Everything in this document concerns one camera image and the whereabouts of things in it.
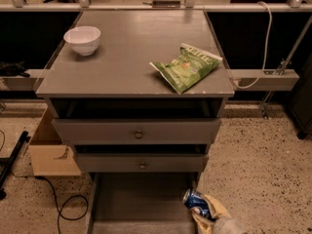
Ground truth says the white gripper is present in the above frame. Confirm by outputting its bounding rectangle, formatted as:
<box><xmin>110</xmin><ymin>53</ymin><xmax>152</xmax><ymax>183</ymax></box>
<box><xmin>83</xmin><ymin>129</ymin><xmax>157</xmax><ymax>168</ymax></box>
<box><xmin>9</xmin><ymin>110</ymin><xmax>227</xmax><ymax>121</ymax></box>
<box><xmin>192</xmin><ymin>194</ymin><xmax>248</xmax><ymax>234</ymax></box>

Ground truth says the blue pepsi can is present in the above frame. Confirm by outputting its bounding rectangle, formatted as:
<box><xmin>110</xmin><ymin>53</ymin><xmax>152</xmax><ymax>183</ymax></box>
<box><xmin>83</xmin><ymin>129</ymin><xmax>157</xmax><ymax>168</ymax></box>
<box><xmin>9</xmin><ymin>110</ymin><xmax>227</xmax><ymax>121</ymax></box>
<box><xmin>182</xmin><ymin>188</ymin><xmax>212</xmax><ymax>219</ymax></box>

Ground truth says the grey bottom drawer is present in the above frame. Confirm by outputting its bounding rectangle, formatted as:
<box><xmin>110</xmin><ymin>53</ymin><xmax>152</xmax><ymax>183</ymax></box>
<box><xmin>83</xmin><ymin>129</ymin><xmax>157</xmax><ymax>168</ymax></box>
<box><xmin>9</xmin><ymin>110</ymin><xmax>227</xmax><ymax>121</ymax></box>
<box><xmin>86</xmin><ymin>173</ymin><xmax>198</xmax><ymax>234</ymax></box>

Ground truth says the grey drawer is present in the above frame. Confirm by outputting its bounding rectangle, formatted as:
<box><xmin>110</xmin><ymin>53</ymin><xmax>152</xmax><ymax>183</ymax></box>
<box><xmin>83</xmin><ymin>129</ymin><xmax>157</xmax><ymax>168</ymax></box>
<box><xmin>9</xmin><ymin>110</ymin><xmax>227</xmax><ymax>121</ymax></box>
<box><xmin>53</xmin><ymin>98</ymin><xmax>220</xmax><ymax>145</ymax></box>
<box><xmin>75</xmin><ymin>144</ymin><xmax>208</xmax><ymax>173</ymax></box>
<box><xmin>86</xmin><ymin>173</ymin><xmax>198</xmax><ymax>234</ymax></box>

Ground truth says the grey drawer cabinet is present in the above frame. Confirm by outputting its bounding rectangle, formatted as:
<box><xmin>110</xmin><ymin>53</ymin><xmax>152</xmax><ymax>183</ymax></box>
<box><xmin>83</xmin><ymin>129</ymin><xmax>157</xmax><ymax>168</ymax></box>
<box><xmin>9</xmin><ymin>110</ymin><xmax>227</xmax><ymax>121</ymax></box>
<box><xmin>34</xmin><ymin>9</ymin><xmax>236</xmax><ymax>234</ymax></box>

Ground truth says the grey middle drawer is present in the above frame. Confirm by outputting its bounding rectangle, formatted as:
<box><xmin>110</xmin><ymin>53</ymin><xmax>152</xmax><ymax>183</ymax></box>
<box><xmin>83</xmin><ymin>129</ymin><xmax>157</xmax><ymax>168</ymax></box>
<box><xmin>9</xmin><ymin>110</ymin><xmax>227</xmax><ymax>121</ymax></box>
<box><xmin>75</xmin><ymin>144</ymin><xmax>208</xmax><ymax>173</ymax></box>

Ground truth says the grey top drawer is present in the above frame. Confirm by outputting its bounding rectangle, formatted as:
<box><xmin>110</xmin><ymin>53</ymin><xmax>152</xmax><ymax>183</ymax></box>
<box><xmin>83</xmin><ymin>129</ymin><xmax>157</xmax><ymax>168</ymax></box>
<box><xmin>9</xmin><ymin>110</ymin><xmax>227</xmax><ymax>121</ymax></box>
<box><xmin>53</xmin><ymin>98</ymin><xmax>220</xmax><ymax>145</ymax></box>

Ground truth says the dark cabinet at right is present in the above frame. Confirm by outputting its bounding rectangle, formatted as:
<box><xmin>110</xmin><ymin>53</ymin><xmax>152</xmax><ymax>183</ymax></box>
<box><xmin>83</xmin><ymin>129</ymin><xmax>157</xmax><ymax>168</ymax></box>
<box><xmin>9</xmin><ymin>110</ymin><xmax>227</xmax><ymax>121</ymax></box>
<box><xmin>289</xmin><ymin>56</ymin><xmax>312</xmax><ymax>139</ymax></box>

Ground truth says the green chip bag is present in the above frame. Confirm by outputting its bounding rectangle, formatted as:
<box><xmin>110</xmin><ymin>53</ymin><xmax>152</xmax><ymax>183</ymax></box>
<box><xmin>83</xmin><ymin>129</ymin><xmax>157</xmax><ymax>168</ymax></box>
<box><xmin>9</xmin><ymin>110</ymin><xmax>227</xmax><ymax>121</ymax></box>
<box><xmin>150</xmin><ymin>43</ymin><xmax>222</xmax><ymax>95</ymax></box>

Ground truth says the cardboard box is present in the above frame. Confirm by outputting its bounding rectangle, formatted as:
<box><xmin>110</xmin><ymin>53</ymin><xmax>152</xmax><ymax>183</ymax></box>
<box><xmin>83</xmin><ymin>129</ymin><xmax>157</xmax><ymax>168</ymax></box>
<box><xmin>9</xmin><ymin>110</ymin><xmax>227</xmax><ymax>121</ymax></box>
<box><xmin>28</xmin><ymin>109</ymin><xmax>81</xmax><ymax>176</ymax></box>

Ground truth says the black stand leg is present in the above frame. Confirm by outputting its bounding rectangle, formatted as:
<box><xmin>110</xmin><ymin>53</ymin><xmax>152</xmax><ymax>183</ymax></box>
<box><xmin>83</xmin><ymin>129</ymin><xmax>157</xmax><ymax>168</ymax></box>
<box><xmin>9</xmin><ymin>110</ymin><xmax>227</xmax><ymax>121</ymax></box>
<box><xmin>0</xmin><ymin>131</ymin><xmax>29</xmax><ymax>200</ymax></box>

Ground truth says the white bowl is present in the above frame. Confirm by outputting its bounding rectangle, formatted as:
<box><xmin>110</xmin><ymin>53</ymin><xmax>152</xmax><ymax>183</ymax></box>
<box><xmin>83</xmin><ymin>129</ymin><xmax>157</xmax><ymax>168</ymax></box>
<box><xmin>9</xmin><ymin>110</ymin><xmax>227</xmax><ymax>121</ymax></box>
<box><xmin>63</xmin><ymin>26</ymin><xmax>101</xmax><ymax>56</ymax></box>

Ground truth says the black floor cable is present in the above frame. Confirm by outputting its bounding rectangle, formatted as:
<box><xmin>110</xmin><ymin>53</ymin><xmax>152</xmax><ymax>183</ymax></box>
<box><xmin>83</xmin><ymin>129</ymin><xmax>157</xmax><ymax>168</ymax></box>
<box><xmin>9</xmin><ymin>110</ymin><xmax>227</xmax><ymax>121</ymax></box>
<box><xmin>35</xmin><ymin>175</ymin><xmax>90</xmax><ymax>234</ymax></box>

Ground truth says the white hanging cable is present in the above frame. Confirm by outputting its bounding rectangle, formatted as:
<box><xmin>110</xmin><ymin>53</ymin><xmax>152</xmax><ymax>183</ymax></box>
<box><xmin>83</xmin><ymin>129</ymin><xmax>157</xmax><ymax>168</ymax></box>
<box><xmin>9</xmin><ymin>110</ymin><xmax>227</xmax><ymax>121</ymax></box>
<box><xmin>232</xmin><ymin>0</ymin><xmax>274</xmax><ymax>90</ymax></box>

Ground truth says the black object on rail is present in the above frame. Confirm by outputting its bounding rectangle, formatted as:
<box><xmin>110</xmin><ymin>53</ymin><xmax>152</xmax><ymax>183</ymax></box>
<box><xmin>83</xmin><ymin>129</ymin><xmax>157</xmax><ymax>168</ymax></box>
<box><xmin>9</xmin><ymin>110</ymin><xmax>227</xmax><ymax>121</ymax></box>
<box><xmin>0</xmin><ymin>61</ymin><xmax>30</xmax><ymax>78</ymax></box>

